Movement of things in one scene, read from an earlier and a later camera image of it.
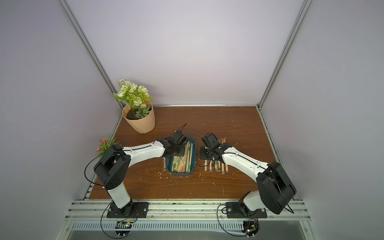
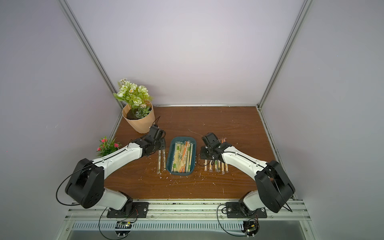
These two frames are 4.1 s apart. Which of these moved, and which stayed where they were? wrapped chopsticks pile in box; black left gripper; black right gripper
Moved: black left gripper
Stayed: black right gripper; wrapped chopsticks pile in box
